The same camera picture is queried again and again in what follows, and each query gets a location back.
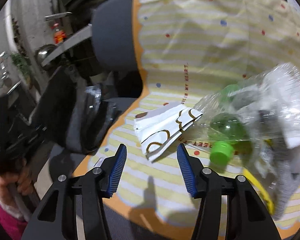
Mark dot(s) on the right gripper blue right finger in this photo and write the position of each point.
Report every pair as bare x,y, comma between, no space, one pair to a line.
204,184

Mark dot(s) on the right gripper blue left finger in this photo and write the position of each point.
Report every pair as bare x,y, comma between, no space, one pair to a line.
97,184

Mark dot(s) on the green tea bottle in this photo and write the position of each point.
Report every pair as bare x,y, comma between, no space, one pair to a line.
227,135

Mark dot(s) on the clear plastic clamshell container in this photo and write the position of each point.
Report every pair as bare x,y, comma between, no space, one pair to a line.
256,112

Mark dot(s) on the pink sleeve left forearm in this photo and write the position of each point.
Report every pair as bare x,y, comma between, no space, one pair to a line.
12,221

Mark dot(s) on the person's left hand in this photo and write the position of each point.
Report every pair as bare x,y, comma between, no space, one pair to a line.
23,182

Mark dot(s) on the yellow snack wrapper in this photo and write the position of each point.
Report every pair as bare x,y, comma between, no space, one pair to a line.
263,193

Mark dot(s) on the white paper bag brown pattern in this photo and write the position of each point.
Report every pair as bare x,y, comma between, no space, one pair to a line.
158,129

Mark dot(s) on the steel pot lid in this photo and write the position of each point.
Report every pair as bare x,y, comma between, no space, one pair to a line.
42,53

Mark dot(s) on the grey rag cloth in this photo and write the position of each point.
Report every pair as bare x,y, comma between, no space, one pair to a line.
286,184

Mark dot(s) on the red label sauce bottle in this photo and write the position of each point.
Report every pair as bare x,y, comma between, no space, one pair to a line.
59,34

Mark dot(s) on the white foam block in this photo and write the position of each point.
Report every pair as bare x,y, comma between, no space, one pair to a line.
284,92

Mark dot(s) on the yellow striped dotted cloth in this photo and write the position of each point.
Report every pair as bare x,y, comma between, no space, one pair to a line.
186,49

